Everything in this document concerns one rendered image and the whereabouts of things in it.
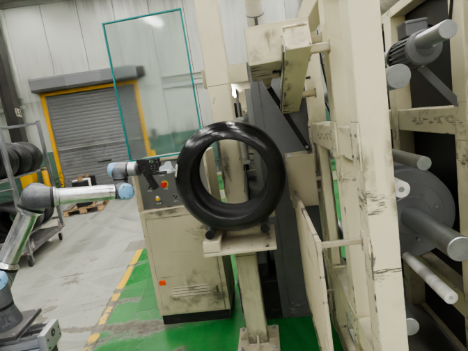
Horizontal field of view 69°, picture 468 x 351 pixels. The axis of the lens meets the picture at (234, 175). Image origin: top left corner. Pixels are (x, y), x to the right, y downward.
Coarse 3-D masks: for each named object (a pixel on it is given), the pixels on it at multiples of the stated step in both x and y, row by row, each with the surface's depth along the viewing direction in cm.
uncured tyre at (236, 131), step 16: (208, 128) 165; (224, 128) 163; (240, 128) 163; (256, 128) 166; (192, 144) 165; (208, 144) 163; (256, 144) 162; (272, 144) 164; (192, 160) 165; (272, 160) 162; (176, 176) 170; (192, 176) 194; (272, 176) 163; (192, 192) 169; (208, 192) 197; (272, 192) 165; (192, 208) 170; (208, 208) 194; (224, 208) 195; (240, 208) 195; (256, 208) 166; (272, 208) 169; (208, 224) 172; (224, 224) 170; (240, 224) 169; (256, 224) 172
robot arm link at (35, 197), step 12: (24, 192) 152; (36, 192) 151; (48, 192) 152; (60, 192) 155; (72, 192) 157; (84, 192) 159; (96, 192) 161; (108, 192) 163; (120, 192) 164; (132, 192) 167; (24, 204) 152; (36, 204) 151; (48, 204) 152; (60, 204) 157
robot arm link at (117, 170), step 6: (120, 162) 180; (126, 162) 179; (108, 168) 178; (114, 168) 177; (120, 168) 177; (126, 168) 177; (108, 174) 179; (114, 174) 178; (120, 174) 178; (126, 174) 178
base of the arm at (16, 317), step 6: (6, 306) 147; (12, 306) 149; (0, 312) 145; (6, 312) 146; (12, 312) 148; (18, 312) 151; (0, 318) 144; (6, 318) 146; (12, 318) 147; (18, 318) 150; (0, 324) 144; (6, 324) 146; (12, 324) 146; (18, 324) 149; (0, 330) 144; (6, 330) 145
